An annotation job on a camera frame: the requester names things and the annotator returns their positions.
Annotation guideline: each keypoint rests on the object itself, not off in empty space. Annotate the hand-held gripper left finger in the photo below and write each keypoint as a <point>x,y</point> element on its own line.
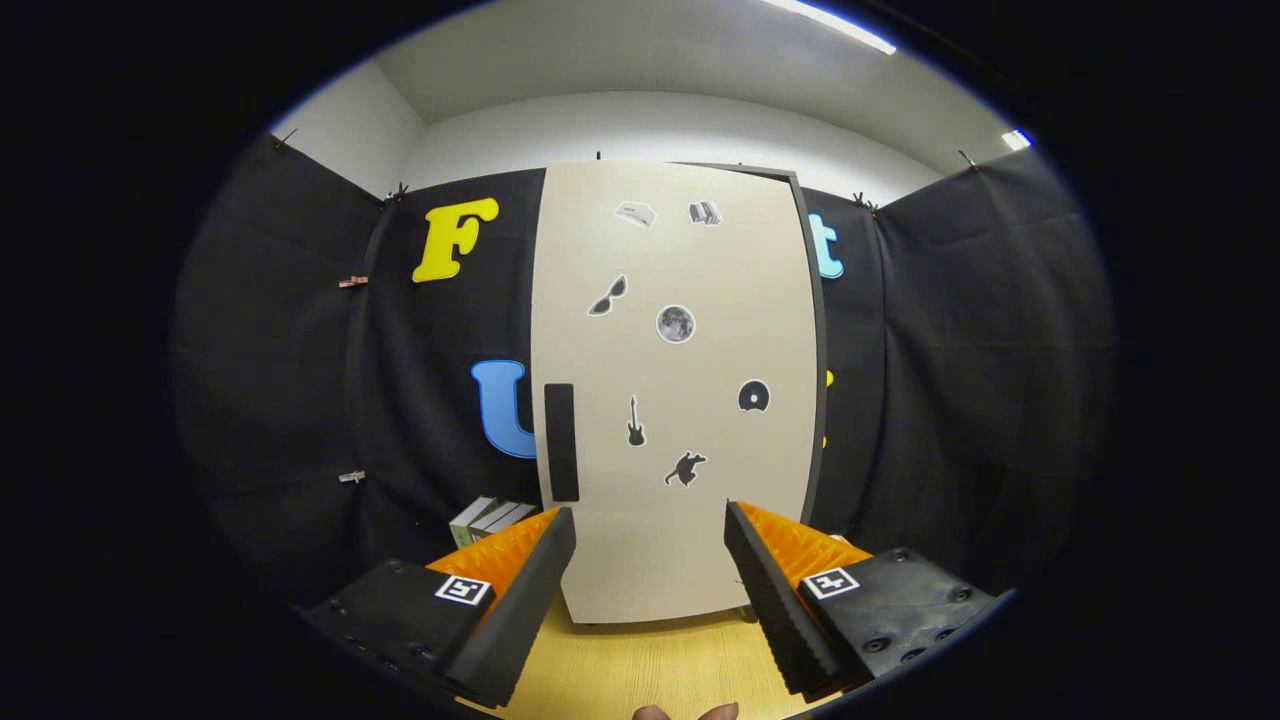
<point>520,620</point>

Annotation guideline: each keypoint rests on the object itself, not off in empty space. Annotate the long ceiling light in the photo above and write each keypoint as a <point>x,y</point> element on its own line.
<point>835,25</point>

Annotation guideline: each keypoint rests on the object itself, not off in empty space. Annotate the dark grey cabinet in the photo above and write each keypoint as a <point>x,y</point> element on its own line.
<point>821,340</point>

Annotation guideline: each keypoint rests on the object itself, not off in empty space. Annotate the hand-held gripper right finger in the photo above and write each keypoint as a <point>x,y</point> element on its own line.
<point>775,605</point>

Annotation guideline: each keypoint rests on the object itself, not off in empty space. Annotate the black clip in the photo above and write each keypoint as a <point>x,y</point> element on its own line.
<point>864,203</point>
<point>398,192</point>
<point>967,160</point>

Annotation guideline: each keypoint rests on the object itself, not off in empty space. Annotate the small ceiling light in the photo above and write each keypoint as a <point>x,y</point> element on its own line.
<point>1017,140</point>

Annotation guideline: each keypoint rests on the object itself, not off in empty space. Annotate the black backdrop cloth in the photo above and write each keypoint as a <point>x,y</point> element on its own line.
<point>960,400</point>

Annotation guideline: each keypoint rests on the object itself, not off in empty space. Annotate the green book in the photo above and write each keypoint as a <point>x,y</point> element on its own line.
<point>470,522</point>

